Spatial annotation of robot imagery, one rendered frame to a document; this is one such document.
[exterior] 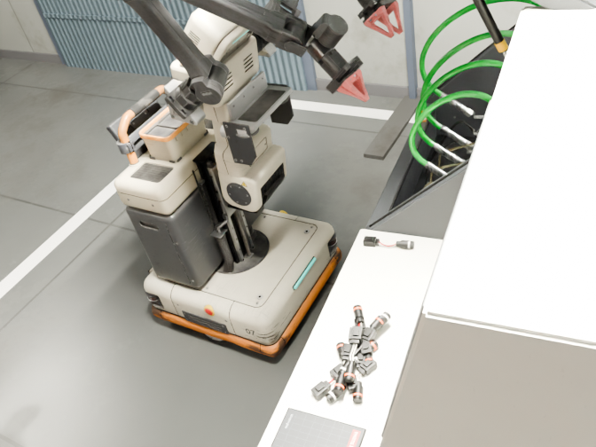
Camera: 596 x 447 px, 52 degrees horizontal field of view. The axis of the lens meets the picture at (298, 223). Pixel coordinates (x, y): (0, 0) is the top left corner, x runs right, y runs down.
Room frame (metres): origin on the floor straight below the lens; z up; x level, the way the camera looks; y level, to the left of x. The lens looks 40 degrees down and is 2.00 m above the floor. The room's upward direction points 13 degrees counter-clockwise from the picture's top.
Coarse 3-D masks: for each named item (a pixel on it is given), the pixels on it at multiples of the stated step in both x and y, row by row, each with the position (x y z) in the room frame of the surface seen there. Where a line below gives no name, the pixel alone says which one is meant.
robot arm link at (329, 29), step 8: (328, 16) 1.42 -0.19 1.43; (336, 16) 1.43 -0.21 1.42; (320, 24) 1.41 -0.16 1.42; (328, 24) 1.40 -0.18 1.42; (336, 24) 1.41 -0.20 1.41; (344, 24) 1.42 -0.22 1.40; (312, 32) 1.43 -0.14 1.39; (320, 32) 1.42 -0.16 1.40; (328, 32) 1.40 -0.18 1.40; (336, 32) 1.39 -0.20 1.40; (344, 32) 1.40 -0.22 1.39; (288, 40) 1.43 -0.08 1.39; (304, 40) 1.47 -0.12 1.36; (320, 40) 1.42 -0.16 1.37; (328, 40) 1.40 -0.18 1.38; (336, 40) 1.40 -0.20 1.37; (288, 48) 1.44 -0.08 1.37; (296, 48) 1.43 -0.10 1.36; (304, 48) 1.42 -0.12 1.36
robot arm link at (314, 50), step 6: (312, 42) 1.45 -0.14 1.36; (318, 42) 1.44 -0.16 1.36; (312, 48) 1.44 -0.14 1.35; (318, 48) 1.43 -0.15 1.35; (324, 48) 1.43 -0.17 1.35; (330, 48) 1.43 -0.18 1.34; (312, 54) 1.44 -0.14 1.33; (318, 54) 1.43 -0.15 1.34; (324, 54) 1.42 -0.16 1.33; (330, 54) 1.43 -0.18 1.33; (318, 60) 1.43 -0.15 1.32
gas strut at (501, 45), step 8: (480, 0) 1.02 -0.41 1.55; (480, 8) 1.02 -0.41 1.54; (488, 8) 1.03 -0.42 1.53; (488, 16) 1.02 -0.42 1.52; (488, 24) 1.02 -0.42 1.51; (496, 24) 1.02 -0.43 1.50; (496, 32) 1.01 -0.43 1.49; (496, 40) 1.01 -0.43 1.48; (504, 40) 1.01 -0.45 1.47; (504, 48) 1.01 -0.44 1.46
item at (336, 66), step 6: (336, 54) 1.42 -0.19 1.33; (324, 60) 1.42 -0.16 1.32; (330, 60) 1.41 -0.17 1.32; (336, 60) 1.41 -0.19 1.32; (342, 60) 1.41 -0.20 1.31; (324, 66) 1.42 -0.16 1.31; (330, 66) 1.41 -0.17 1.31; (336, 66) 1.40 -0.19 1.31; (342, 66) 1.40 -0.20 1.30; (348, 66) 1.37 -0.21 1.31; (330, 72) 1.41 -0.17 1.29; (336, 72) 1.40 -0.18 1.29; (342, 72) 1.38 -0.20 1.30; (330, 84) 1.40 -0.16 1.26
